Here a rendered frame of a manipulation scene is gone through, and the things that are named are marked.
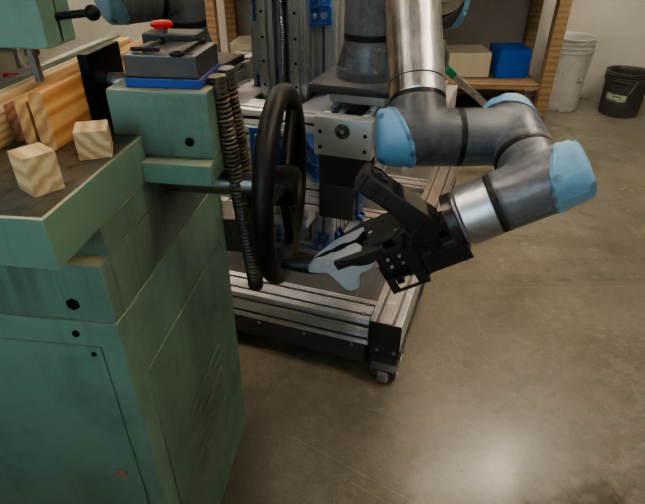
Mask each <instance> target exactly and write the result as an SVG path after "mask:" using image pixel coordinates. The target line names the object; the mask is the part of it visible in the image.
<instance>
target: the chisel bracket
mask: <svg viewBox="0 0 645 504"><path fill-rule="evenodd" d="M60 11H69V6H68V2H67V0H0V48H16V49H23V51H24V54H25V56H28V57H32V56H38V55H40V51H39V49H51V48H54V47H56V46H59V45H61V44H64V43H67V42H69V41H72V40H74V39H76V35H75V31H74V27H73V23H72V19H66V20H56V18H55V12H60Z"/></svg>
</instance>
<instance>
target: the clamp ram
mask: <svg viewBox="0 0 645 504"><path fill-rule="evenodd" d="M77 60H78V64H79V68H80V72H81V76H82V80H83V84H84V88H85V92H86V97H87V101H88V105H89V109H90V113H91V117H92V120H103V119H108V118H110V117H111V114H110V110H109V105H108V101H107V96H106V89H107V88H108V87H110V86H112V85H113V84H115V83H117V82H118V81H120V80H122V79H123V78H125V77H127V76H126V72H124V69H123V64H122V59H121V54H120V49H119V44H118V41H107V42H105V43H103V44H100V45H98V46H96V47H93V48H91V49H89V50H87V51H84V52H82V53H80V54H77Z"/></svg>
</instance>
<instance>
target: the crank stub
mask: <svg viewBox="0 0 645 504"><path fill-rule="evenodd" d="M313 259H314V257H311V256H301V257H283V258H282V263H281V267H282V269H286V270H290V271H294V272H300V273H306V274H318V273H312V272H309V270H308V268H309V264H310V263H311V262H312V260H313Z"/></svg>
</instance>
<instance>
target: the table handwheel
mask: <svg viewBox="0 0 645 504"><path fill-rule="evenodd" d="M284 112H285V113H286V114H285V125H284V136H283V144H282V151H281V158H280V165H276V158H277V149H278V142H279V135H280V129H281V124H282V120H283V116H284ZM306 169H307V151H306V130H305V120H304V113H303V107H302V103H301V99H300V96H299V94H298V92H297V90H296V89H295V88H294V87H293V86H292V85H291V84H289V83H284V82H283V83H279V84H277V85H276V86H274V87H273V88H272V90H271V91H270V92H269V94H268V96H267V98H266V100H265V103H264V106H263V109H262V112H261V116H260V120H259V124H258V129H257V135H256V141H255V148H254V157H253V168H252V172H247V171H242V172H243V176H242V179H243V181H242V182H241V183H240V185H241V186H240V187H239V188H238V189H240V191H239V192H241V193H243V195H245V196H251V217H252V233H253V242H254V249H255V254H256V259H257V263H258V266H259V269H260V271H261V274H262V275H263V277H264V278H265V279H266V280H267V281H268V282H270V283H272V284H280V283H282V282H284V281H285V280H286V279H287V278H288V277H289V275H290V273H291V271H290V270H286V269H282V267H281V263H282V258H283V257H296V256H297V252H298V248H299V243H300V238H301V231H302V224H303V216H304V206H305V193H306ZM230 184H231V183H229V182H228V178H227V173H226V170H223V171H222V173H221V174H220V175H219V177H218V178H217V180H216V181H215V183H214V184H213V185H212V186H198V185H181V184H165V186H166V189H167V190H168V191H173V192H189V193H206V194H223V195H232V194H231V192H233V191H231V189H233V188H232V187H230V186H229V185H230ZM274 206H280V208H281V214H282V220H283V228H284V238H283V243H282V247H281V250H280V254H279V257H278V256H277V250H276V242H275V229H274Z"/></svg>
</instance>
